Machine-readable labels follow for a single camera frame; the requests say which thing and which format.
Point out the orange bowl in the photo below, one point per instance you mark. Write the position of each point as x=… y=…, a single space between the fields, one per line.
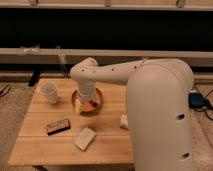
x=87 y=107

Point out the black and red box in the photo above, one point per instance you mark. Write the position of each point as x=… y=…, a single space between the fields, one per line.
x=58 y=126

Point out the white rectangular sponge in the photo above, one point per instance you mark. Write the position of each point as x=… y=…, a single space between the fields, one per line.
x=85 y=137

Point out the blue device on floor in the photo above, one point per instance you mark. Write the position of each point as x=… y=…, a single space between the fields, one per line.
x=197 y=100

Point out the wooden table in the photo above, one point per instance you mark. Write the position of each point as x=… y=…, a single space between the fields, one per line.
x=56 y=135

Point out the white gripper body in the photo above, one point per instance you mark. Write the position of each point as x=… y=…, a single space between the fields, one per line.
x=85 y=95

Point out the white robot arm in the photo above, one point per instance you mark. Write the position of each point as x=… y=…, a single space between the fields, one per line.
x=156 y=105

